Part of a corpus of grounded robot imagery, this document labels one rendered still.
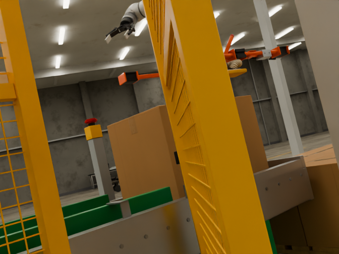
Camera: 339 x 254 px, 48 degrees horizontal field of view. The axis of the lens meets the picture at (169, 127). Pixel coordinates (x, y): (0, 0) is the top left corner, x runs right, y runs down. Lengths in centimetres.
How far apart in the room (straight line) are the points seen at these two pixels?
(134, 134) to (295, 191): 76
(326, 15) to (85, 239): 82
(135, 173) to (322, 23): 106
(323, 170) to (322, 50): 115
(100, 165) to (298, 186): 101
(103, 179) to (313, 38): 147
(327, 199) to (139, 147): 94
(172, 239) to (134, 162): 49
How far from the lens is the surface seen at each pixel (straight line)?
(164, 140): 148
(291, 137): 553
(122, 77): 206
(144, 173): 161
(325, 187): 197
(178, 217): 129
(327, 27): 87
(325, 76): 87
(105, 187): 208
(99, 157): 208
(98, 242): 113
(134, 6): 253
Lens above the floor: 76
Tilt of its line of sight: 4 degrees up
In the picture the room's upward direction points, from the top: 13 degrees counter-clockwise
